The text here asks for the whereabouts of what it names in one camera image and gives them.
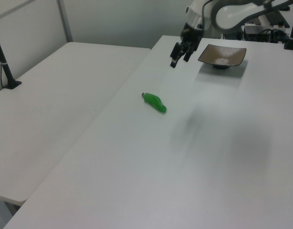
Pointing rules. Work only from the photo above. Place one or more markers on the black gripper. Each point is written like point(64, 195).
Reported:
point(191, 35)

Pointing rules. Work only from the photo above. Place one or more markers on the green chili pepper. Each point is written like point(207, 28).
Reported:
point(154, 102)

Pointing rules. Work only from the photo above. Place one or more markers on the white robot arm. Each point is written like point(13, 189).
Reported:
point(228, 10)

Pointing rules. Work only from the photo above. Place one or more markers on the brown square ceramic plate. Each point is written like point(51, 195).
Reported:
point(222, 54)

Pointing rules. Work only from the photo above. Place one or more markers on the black electronics box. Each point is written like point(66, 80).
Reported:
point(255, 32)

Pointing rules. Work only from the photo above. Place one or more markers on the black keyboard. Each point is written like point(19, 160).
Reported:
point(279, 17)

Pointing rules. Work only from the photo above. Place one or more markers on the black clamp pole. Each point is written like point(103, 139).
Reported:
point(292, 35)

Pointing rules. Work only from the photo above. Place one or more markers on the grey partition post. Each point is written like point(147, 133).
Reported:
point(65, 21)

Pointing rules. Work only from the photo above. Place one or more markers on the black camera pole with base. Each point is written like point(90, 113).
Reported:
point(3, 64)

